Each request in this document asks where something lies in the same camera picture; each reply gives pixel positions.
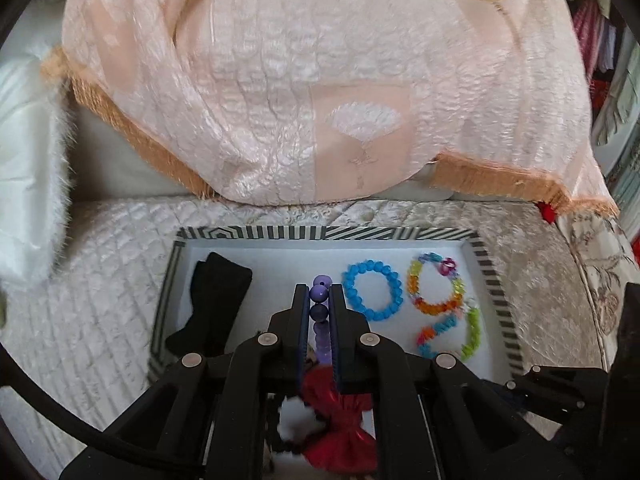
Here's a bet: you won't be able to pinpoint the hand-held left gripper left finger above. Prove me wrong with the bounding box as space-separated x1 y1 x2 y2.
60 282 308 480

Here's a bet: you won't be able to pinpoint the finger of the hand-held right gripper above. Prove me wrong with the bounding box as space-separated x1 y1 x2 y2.
482 364 608 423

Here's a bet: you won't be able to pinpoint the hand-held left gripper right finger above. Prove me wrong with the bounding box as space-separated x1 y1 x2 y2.
330 282 566 480

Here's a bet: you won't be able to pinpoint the purple bead bracelet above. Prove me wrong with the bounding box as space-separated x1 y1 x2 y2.
309 274 335 366

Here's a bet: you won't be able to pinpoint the blue bead bracelet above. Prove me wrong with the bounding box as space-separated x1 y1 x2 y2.
341 259 405 322

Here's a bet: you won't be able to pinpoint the white tray with striped rim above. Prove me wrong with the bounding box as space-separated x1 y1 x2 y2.
147 225 526 441

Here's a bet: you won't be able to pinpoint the black bow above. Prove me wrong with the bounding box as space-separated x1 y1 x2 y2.
165 251 253 358

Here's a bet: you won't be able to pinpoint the multicolour bead necklace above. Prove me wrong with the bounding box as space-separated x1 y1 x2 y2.
406 254 482 361

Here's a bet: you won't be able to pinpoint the red bow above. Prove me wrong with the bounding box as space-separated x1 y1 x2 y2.
300 367 378 471

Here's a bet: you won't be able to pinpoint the quilted cream sofa cover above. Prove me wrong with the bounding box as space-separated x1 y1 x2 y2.
0 195 640 480

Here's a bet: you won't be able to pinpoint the peach fringed blanket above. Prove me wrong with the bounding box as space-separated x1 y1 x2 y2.
40 0 621 218

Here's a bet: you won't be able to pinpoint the hanging clothes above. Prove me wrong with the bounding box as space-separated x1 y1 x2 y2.
570 0 640 196

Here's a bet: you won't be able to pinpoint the white round pillow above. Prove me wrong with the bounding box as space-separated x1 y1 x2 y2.
0 42 76 301

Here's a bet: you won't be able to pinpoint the black cable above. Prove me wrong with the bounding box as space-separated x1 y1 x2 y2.
0 345 206 480

